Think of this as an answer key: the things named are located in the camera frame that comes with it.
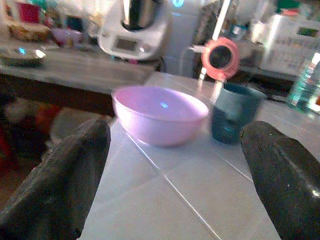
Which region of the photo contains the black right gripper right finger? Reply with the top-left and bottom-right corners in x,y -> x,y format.
239,120 -> 320,240

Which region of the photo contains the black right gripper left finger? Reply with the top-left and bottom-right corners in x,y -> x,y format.
0,118 -> 112,240

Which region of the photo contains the dark blue plastic cup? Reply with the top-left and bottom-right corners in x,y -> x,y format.
210,82 -> 268,146

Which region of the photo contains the clear plastic water bottle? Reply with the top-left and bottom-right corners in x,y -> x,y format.
286,51 -> 320,114

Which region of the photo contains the dark wooden table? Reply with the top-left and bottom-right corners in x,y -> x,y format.
0,46 -> 157,119

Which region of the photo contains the pink plastic bowl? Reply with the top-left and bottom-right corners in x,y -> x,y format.
111,85 -> 210,148

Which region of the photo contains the metal plate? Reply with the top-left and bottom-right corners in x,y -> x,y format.
0,46 -> 48,68

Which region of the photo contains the white plastic crate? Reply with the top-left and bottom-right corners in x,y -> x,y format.
258,14 -> 320,76

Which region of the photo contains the purple bowl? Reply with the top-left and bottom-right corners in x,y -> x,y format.
50,27 -> 84,48

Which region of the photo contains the woven basket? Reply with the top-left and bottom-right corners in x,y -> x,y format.
8,22 -> 53,43

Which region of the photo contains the white kitchen machine steel jug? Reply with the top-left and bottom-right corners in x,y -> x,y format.
98,0 -> 171,61

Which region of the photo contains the red cup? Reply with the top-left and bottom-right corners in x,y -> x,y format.
16,1 -> 41,25

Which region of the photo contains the white appliance with blue light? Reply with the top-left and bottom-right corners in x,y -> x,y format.
161,0 -> 204,79

